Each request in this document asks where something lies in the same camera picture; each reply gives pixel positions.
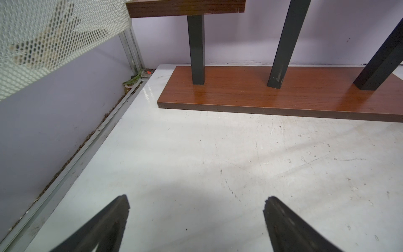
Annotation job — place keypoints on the wooden clothespins bundle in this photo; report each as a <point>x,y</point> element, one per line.
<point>57,42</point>

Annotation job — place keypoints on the aluminium rail frame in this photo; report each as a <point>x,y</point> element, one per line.
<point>49,129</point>

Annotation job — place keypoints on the white mesh two-tier shelf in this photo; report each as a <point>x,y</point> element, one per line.
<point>23,20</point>

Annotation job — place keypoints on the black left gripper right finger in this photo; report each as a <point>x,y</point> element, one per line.
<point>288,232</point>

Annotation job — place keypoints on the brown wooden tiered stand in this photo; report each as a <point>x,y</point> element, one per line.
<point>371,93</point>

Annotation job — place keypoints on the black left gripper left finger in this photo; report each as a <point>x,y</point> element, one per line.
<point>103,233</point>

